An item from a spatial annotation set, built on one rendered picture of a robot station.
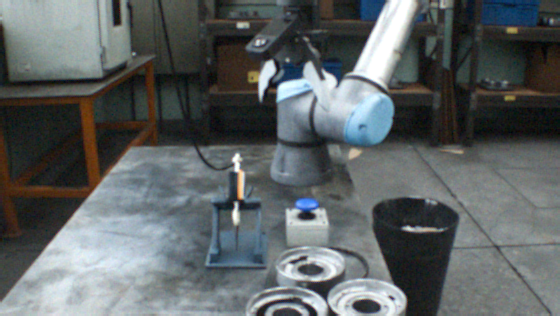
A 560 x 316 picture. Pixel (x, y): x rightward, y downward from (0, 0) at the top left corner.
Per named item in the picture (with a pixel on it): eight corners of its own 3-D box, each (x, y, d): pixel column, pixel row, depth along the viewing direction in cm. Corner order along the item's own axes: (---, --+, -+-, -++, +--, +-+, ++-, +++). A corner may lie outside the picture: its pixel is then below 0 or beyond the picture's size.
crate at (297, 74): (338, 82, 453) (338, 57, 446) (341, 91, 417) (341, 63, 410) (277, 82, 455) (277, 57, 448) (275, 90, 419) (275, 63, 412)
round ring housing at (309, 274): (353, 299, 76) (355, 275, 75) (283, 308, 74) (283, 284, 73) (333, 265, 86) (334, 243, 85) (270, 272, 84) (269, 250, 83)
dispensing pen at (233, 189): (226, 250, 84) (228, 150, 89) (228, 253, 88) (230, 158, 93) (239, 250, 84) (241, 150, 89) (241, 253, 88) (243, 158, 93)
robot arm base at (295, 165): (270, 165, 135) (270, 127, 132) (330, 164, 135) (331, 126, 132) (270, 186, 121) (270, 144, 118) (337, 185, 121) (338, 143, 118)
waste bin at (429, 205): (456, 329, 194) (472, 230, 181) (372, 333, 194) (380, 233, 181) (433, 284, 227) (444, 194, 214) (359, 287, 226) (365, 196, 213)
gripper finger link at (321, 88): (353, 99, 95) (327, 55, 96) (336, 104, 90) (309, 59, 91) (341, 107, 97) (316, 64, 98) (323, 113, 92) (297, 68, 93)
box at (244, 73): (274, 91, 416) (274, 43, 405) (211, 93, 411) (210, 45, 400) (270, 82, 454) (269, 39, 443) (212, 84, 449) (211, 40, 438)
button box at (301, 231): (328, 247, 92) (328, 222, 91) (287, 248, 92) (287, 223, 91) (324, 228, 100) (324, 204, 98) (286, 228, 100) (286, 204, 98)
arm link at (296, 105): (297, 126, 133) (298, 72, 129) (343, 135, 125) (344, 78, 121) (266, 136, 124) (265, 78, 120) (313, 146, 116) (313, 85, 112)
